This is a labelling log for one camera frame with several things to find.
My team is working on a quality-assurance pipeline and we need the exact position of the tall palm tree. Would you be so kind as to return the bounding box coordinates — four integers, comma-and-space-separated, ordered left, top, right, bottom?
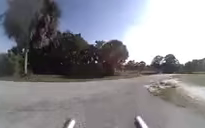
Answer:
0, 0, 62, 76

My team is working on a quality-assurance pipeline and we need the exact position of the distant row of trees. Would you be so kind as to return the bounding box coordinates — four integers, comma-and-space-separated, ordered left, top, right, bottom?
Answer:
124, 53, 205, 75

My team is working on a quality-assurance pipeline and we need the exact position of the grass verge with sandy patch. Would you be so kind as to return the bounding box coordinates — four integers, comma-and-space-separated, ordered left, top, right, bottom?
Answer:
144, 73, 205, 118

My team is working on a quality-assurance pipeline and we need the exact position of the clump of dark trees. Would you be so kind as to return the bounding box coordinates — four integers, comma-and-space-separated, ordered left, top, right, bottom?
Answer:
0, 31, 130, 79

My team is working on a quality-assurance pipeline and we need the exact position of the robot's own part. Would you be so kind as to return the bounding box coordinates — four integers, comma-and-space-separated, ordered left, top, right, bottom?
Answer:
63, 118, 76, 128
134, 115, 149, 128

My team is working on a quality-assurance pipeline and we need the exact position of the grey asphalt road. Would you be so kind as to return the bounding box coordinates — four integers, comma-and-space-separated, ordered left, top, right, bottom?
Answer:
0, 73, 205, 128

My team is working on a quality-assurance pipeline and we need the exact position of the grass strip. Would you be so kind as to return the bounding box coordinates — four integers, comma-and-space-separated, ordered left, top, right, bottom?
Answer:
0, 71, 158, 83

